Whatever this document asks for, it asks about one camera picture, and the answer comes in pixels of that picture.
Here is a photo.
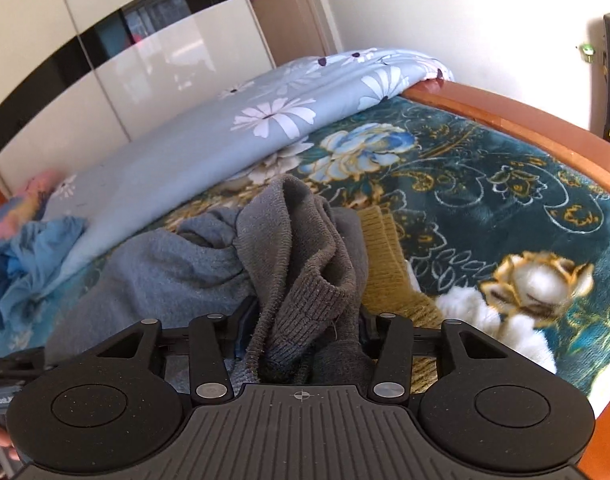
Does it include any light blue garment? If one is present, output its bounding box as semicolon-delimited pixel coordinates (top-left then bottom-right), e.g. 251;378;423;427
0;215;88;332

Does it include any beige door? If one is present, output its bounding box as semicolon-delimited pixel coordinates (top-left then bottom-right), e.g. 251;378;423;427
249;0;344;69

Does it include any white glossy wardrobe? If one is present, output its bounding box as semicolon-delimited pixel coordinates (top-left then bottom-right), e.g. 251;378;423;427
0;0;278;197

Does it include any light blue floral quilt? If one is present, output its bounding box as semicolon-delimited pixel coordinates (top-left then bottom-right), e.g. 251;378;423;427
0;47;456;357

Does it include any teal floral plush blanket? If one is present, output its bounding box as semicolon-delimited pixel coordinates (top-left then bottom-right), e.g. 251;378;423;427
75;94;610;402

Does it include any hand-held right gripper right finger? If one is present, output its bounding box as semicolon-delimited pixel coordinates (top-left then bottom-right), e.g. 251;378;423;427
359;309;529;404

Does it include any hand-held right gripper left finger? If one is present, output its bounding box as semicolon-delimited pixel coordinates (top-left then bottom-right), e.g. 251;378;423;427
74;300;259;404

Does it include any pink printed folded blanket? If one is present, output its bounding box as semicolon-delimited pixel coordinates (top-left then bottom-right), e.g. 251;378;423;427
0;169;66;262

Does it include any mustard knit garment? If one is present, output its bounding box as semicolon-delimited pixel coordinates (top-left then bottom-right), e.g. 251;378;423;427
357;204;444;397

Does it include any taupe grey knit sweater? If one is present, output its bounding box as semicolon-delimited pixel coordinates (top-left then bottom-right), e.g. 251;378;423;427
233;173;378;387

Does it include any blue-grey sweater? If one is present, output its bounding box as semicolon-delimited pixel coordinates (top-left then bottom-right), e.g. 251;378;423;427
44;207;259;387

